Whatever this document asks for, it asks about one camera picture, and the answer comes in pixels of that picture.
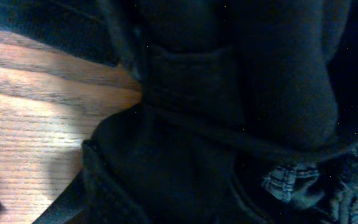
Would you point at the large black garment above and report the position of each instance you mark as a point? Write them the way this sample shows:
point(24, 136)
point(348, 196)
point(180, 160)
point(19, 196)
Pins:
point(249, 109)

